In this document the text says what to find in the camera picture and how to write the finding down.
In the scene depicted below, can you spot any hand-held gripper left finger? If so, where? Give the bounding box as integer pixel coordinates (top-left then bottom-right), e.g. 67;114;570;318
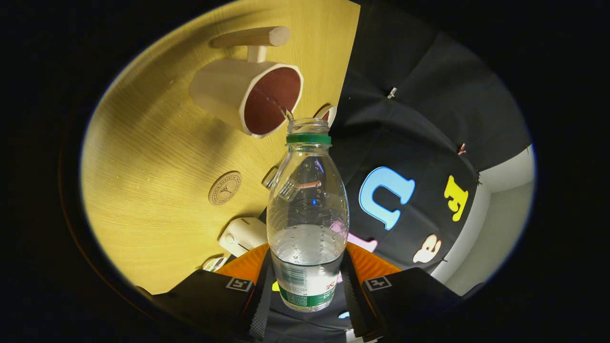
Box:
152;243;275;343

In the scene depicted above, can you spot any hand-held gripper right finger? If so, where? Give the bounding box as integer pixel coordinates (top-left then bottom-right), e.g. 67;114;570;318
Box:
339;242;463;343

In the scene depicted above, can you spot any clear plastic juice bottle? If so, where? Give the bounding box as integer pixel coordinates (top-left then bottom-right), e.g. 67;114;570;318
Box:
266;118;350;313

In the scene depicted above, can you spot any round wooden coaster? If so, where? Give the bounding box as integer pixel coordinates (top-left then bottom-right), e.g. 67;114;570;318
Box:
208;171;242;206

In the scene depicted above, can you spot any beige cup with wooden handle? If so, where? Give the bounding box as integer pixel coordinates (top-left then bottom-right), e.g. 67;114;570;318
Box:
189;26;304;139

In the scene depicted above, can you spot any white divided dish of beans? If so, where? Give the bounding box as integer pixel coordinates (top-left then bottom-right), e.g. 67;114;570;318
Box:
203;256;229;273

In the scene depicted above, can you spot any white toaster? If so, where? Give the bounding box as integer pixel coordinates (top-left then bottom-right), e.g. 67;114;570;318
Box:
219;217;268;258

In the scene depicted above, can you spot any small clear glass jar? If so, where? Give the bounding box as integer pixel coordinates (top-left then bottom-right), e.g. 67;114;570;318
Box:
262;166;298;201

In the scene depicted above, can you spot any wooden table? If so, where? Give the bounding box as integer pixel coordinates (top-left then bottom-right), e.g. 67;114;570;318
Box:
80;0;361;295

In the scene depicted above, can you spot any round white plate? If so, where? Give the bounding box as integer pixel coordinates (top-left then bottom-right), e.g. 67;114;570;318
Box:
315;106;337;128

